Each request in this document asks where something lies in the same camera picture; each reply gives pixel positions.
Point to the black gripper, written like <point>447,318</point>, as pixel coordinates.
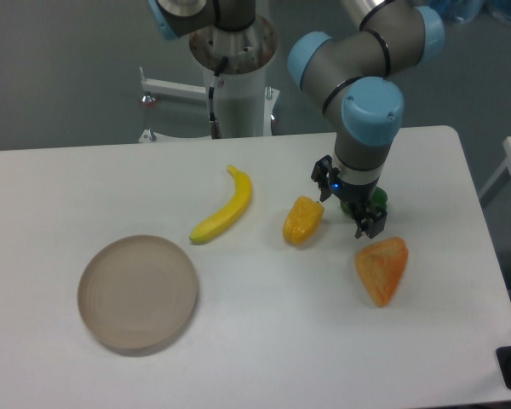
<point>370,217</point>

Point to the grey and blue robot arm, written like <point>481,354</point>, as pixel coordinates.
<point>347,81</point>

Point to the green toy pepper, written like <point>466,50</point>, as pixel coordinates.
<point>379,198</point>

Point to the yellow toy pepper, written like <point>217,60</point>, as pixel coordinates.
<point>302,221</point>

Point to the orange toy pepper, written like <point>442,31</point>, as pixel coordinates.
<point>380,267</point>

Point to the yellow toy banana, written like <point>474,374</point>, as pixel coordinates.
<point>219,222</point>

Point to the round beige plate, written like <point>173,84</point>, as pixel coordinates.
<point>137,294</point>

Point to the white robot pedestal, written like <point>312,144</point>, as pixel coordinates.
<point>235,90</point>

